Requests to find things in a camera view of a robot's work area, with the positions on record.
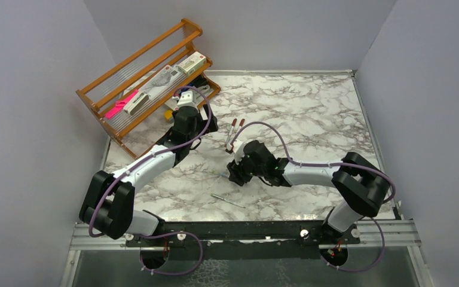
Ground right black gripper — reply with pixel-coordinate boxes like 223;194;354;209
227;149;266;186

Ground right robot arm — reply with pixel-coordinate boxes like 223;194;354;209
227;140;392;243

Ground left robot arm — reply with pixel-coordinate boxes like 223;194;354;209
79;104;218;246

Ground yellow sticky note block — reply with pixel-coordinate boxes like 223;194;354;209
164;110;173;121

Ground small white red box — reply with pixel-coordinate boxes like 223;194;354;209
165;99;178;111

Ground blue black stapler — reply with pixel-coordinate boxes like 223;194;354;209
191;76;210;93

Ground long white package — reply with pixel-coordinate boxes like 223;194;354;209
138;65;185;99

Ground white black box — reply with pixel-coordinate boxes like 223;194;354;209
123;91;149;115

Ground wooden shelf rack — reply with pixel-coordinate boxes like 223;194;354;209
76;18;221;158

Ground white green box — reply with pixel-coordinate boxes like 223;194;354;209
178;51;207;76

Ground pink highlighter pack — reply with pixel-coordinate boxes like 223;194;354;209
105;89;138;119

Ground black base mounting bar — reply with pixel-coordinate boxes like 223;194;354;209
124;220;359;249

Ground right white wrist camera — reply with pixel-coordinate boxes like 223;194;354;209
232;141;245;164

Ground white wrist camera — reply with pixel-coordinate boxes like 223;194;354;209
177;90;197;110
232;141;245;164

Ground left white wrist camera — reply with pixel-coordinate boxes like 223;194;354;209
177;90;197;110

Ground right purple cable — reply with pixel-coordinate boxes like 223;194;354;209
229;121;397;274

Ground purple cable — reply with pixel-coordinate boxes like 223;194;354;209
88;86;213;277
229;121;397;274

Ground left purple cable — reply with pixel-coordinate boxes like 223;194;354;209
88;86;213;277

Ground aluminium frame rail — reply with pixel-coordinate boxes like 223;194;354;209
69;224;127;251

